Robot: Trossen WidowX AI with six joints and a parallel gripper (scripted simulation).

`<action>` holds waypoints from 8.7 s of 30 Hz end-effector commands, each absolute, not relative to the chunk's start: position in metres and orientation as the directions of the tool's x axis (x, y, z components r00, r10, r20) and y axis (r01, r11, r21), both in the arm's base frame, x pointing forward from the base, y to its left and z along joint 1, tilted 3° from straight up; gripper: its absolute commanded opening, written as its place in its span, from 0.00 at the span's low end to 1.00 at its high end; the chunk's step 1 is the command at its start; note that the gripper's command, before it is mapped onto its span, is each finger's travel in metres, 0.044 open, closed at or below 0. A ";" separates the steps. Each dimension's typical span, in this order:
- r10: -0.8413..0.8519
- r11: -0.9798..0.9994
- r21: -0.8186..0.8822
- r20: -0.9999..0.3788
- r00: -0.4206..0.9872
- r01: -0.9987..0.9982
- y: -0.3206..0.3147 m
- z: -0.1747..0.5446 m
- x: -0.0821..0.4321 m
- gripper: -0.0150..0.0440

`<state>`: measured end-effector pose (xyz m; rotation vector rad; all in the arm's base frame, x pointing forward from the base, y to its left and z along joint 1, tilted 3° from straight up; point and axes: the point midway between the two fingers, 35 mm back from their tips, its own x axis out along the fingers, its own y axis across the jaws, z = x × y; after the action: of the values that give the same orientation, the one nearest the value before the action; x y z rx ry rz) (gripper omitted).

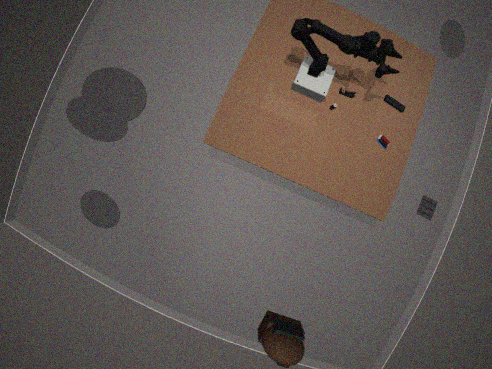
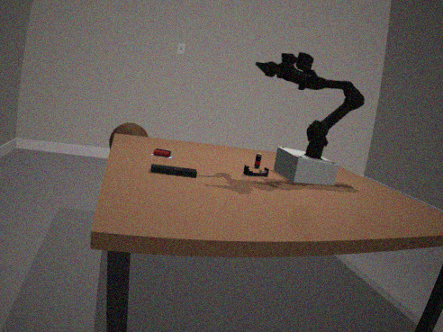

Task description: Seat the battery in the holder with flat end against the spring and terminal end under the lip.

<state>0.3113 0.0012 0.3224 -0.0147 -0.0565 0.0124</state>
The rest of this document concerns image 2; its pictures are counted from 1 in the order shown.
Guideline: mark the black cylindrical battery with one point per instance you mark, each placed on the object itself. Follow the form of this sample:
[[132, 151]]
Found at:
[[258, 160]]

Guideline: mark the black flat bar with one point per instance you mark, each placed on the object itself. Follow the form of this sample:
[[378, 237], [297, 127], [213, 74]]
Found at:
[[172, 170]]

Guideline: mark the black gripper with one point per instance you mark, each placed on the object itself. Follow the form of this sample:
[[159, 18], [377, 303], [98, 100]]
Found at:
[[270, 69]]

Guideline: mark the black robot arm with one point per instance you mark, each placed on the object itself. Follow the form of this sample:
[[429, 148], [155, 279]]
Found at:
[[318, 131]]

